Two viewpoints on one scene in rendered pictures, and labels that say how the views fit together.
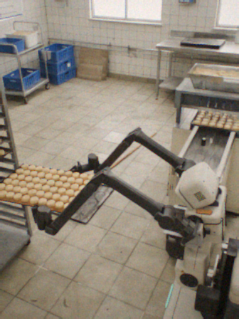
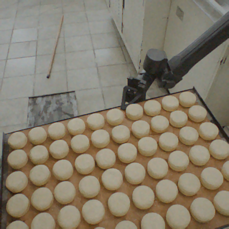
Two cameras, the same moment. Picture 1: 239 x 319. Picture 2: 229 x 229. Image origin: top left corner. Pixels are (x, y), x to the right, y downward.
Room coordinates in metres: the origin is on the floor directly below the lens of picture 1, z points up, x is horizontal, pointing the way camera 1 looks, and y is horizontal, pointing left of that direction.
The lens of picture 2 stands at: (1.53, 0.65, 1.43)
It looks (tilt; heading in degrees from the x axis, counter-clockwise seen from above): 51 degrees down; 323
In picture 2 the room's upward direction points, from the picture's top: straight up
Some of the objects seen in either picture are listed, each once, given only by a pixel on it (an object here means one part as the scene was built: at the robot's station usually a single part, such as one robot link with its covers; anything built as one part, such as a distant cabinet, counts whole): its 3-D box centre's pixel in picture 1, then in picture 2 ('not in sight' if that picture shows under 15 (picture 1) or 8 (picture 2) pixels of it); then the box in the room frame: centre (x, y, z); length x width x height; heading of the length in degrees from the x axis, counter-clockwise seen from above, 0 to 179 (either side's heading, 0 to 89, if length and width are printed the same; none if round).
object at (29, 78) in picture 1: (22, 78); not in sight; (5.74, 1.64, 0.29); 0.56 x 0.38 x 0.20; 161
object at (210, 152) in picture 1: (199, 194); (204, 59); (2.23, -0.66, 0.45); 0.70 x 0.34 x 0.90; 156
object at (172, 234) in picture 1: (182, 228); not in sight; (1.41, -0.35, 0.84); 0.28 x 0.16 x 0.22; 158
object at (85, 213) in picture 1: (83, 199); (52, 121); (2.72, 0.36, 0.02); 0.60 x 0.40 x 0.03; 154
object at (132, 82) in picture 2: (83, 168); (139, 86); (1.94, 0.24, 0.90); 0.07 x 0.07 x 0.10; 23
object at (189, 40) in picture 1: (203, 40); not in sight; (5.47, -1.32, 0.93); 0.60 x 0.40 x 0.01; 64
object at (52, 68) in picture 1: (57, 63); not in sight; (6.56, 1.15, 0.30); 0.60 x 0.40 x 0.20; 153
